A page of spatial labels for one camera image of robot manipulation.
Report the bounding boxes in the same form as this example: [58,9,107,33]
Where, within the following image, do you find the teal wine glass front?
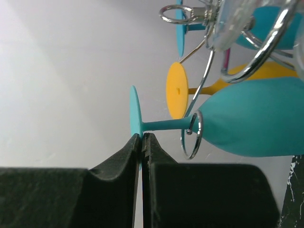
[129,77,304,159]

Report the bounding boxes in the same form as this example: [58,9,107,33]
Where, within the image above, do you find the pink wine glass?
[222,48,230,71]

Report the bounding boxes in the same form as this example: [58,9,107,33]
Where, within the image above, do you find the yellow wine glass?
[166,61,298,119]

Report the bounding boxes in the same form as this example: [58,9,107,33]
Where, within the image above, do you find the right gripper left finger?
[0,134,140,228]

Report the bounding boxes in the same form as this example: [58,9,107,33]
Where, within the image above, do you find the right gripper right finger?
[142,133,280,228]

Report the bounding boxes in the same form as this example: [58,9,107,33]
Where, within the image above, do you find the clear wine glass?
[213,0,300,83]

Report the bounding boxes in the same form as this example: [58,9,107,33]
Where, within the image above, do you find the blue wine glass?
[176,0,304,57]

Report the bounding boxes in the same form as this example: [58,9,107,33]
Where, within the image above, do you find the chrome wine glass rack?
[160,0,304,159]

